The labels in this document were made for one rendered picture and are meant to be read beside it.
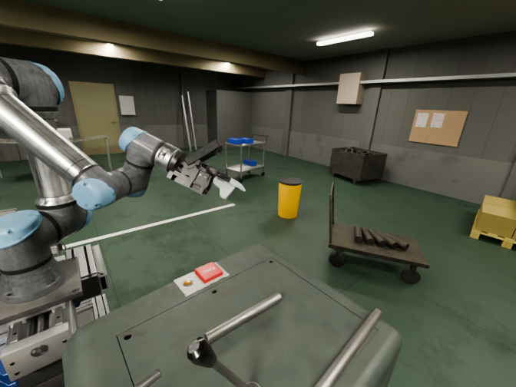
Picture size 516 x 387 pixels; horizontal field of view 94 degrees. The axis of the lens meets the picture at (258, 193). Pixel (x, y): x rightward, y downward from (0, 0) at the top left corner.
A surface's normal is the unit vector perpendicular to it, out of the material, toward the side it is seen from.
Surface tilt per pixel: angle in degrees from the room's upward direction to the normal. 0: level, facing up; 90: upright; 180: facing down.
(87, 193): 90
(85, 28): 90
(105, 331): 0
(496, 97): 90
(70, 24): 90
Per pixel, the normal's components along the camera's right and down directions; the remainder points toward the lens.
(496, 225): -0.68, 0.23
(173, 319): 0.04, -0.94
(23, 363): 0.62, 0.30
